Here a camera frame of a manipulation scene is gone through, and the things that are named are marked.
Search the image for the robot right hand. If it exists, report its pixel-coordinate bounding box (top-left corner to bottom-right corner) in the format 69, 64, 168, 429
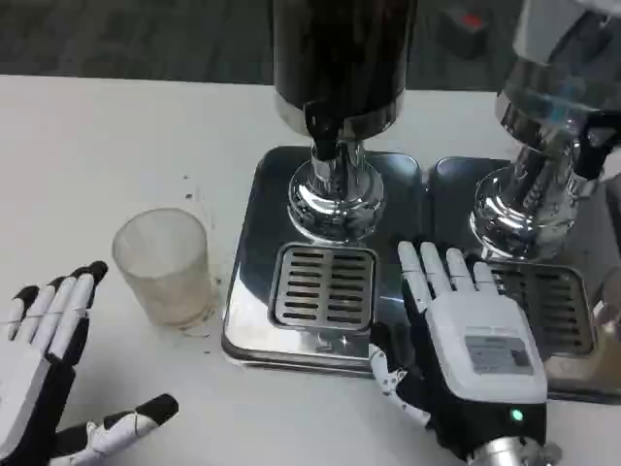
369, 240, 550, 462

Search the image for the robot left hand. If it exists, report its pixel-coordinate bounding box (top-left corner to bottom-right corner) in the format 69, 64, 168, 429
0, 260, 180, 466

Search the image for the steel slotted drip grid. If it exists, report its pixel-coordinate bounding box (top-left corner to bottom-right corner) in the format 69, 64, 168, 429
464, 263, 599, 356
267, 242, 379, 332

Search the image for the steel drip tray base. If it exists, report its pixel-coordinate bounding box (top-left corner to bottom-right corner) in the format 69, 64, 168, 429
220, 145, 429, 376
426, 154, 621, 405

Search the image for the clear ribbed glass cup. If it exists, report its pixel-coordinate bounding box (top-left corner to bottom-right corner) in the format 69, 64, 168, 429
112, 207, 218, 329

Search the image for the black dispenser tap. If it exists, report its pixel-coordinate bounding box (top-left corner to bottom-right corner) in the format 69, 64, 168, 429
302, 99, 348, 162
572, 111, 621, 182

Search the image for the clear drink dispenser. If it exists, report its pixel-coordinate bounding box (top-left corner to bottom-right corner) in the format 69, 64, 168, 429
468, 0, 621, 264

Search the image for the dark box with red mark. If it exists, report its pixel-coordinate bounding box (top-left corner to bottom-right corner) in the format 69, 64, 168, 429
438, 8, 489, 62

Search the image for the dark drink dispenser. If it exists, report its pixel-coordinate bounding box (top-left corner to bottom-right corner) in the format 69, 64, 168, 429
269, 0, 421, 244

